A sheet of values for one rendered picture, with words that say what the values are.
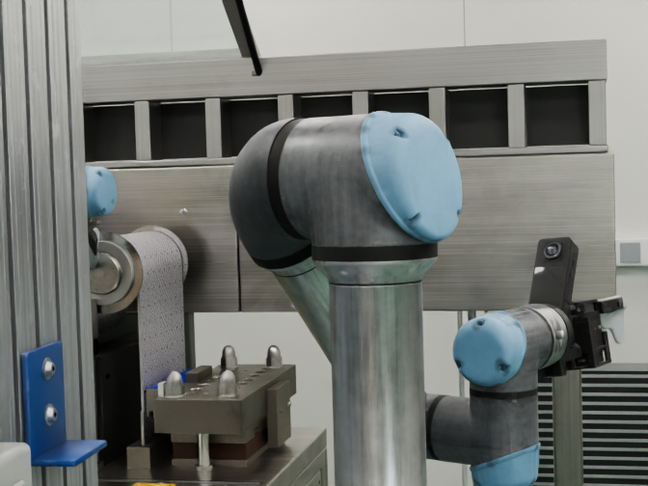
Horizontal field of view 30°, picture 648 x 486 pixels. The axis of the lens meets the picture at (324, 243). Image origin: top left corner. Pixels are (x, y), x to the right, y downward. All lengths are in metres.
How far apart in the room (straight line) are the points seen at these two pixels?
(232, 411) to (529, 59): 0.87
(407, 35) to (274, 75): 2.35
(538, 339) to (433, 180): 0.33
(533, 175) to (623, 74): 2.37
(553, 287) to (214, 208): 1.13
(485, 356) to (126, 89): 1.40
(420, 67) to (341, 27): 2.44
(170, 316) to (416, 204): 1.34
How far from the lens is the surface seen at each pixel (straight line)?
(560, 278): 1.48
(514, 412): 1.33
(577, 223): 2.35
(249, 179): 1.12
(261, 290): 2.45
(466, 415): 1.36
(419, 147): 1.06
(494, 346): 1.30
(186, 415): 2.14
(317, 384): 4.87
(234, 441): 2.18
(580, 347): 1.49
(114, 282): 2.17
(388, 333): 1.08
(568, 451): 2.58
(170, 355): 2.34
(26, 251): 0.97
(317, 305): 1.24
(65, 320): 1.05
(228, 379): 2.13
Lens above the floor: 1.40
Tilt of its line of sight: 3 degrees down
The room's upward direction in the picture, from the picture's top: 2 degrees counter-clockwise
